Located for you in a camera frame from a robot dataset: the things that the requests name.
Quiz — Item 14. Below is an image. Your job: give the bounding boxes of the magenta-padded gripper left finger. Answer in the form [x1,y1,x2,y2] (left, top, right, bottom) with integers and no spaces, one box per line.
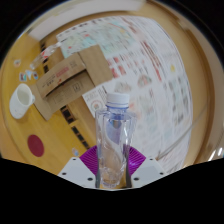
[58,145,98,189]

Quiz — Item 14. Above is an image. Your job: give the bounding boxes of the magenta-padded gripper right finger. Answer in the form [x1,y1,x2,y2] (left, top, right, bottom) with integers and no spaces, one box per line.
[126,146,167,189]

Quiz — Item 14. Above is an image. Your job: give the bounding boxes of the clear plastic water bottle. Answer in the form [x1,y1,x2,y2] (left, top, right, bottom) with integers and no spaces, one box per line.
[94,92,138,189]

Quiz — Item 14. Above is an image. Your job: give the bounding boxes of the brown cardboard box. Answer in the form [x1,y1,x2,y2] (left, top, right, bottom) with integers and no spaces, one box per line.
[29,44,114,122]

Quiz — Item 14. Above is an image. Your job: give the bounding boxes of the printed paper wall posters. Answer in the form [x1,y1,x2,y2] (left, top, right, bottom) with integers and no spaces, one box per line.
[56,14,194,161]

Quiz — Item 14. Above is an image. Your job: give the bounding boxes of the flat round red coaster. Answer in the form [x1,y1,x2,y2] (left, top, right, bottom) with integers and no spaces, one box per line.
[27,134,45,158]

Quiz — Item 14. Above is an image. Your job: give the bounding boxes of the white ceramic cup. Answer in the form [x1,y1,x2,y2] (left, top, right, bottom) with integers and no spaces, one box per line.
[8,83,36,120]

